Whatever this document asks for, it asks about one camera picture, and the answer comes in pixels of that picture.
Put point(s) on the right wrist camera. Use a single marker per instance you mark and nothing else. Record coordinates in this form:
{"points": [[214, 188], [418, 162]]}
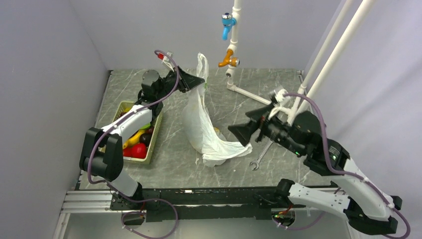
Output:
{"points": [[279, 100]]}

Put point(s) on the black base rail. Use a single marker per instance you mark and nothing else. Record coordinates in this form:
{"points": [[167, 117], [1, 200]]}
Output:
{"points": [[206, 203]]}

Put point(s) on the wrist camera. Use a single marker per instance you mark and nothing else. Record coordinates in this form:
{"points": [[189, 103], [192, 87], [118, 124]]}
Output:
{"points": [[279, 100], [165, 61]]}

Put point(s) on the blue valve tap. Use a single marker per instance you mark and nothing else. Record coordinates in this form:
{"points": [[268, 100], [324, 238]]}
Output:
{"points": [[228, 22]]}

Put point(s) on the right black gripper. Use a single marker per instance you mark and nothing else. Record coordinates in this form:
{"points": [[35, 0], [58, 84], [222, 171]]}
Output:
{"points": [[243, 131]]}

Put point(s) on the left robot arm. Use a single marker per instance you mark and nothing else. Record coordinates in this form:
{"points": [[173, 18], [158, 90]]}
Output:
{"points": [[102, 152]]}

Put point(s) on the silver wrench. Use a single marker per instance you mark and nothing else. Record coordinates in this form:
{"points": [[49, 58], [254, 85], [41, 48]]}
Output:
{"points": [[256, 163]]}

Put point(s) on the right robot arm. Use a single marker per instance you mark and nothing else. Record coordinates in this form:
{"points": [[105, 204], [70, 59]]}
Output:
{"points": [[364, 206]]}

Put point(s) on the red fake apple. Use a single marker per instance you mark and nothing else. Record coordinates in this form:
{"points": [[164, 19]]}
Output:
{"points": [[138, 151]]}

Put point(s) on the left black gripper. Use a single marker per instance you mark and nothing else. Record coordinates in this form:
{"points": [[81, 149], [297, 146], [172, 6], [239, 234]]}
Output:
{"points": [[186, 81]]}

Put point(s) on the dark purple fake fruit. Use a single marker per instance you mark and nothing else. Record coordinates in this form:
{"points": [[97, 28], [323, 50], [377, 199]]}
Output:
{"points": [[145, 138]]}

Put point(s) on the white plastic bag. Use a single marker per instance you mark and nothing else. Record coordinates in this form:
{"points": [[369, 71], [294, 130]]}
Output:
{"points": [[200, 131]]}

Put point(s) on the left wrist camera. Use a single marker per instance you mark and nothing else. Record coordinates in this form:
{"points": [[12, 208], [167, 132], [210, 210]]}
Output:
{"points": [[165, 61]]}

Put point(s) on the yellow fake banana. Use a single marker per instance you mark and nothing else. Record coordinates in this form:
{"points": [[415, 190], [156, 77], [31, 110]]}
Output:
{"points": [[134, 139]]}

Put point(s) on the beige plastic basket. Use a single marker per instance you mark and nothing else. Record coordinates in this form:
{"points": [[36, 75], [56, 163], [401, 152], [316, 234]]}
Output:
{"points": [[154, 129]]}

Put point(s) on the orange valve tap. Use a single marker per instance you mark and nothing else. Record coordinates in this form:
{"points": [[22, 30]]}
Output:
{"points": [[229, 60]]}

